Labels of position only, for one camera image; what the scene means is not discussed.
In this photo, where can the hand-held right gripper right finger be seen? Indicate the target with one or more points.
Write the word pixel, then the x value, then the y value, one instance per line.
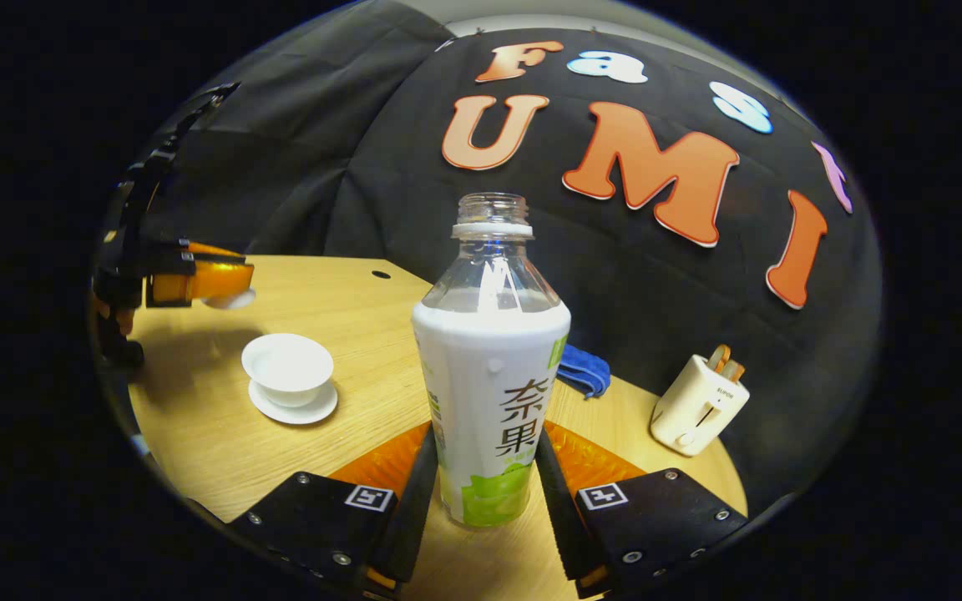
pixel 560 517

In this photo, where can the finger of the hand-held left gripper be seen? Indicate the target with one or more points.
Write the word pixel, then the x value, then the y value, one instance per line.
pixel 197 280
pixel 197 248

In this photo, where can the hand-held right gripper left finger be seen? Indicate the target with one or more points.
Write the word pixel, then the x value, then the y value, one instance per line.
pixel 414 509

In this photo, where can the white teacup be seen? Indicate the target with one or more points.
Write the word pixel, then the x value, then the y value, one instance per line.
pixel 287 367

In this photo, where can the water bottle with green label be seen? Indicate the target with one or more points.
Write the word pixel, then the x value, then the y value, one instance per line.
pixel 489 376

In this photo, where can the white saucer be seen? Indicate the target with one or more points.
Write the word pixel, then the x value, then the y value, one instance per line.
pixel 314 411

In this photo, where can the blue towel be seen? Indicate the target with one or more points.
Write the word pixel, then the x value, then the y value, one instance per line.
pixel 585 371

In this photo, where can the white toaster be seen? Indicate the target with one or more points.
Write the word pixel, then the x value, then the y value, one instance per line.
pixel 694 409

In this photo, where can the toast bread slice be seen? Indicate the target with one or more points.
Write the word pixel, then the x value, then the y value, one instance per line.
pixel 736 371
pixel 720 357

